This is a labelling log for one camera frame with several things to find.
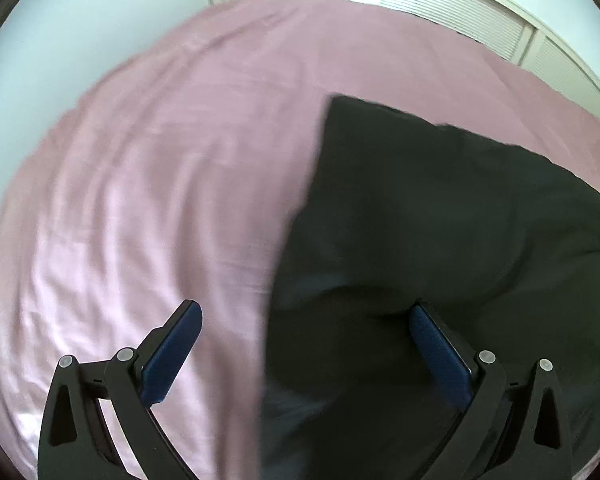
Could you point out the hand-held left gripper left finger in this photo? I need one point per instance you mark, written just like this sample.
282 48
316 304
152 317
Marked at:
172 347

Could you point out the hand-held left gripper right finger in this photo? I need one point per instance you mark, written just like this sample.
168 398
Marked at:
437 350

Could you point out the black hooded puffer jacket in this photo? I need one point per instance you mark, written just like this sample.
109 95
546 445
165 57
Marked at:
430 220

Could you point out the pink bed sheet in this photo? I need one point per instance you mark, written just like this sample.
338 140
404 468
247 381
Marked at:
155 185

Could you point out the white louvered closet door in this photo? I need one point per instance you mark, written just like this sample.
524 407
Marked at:
570 77
455 10

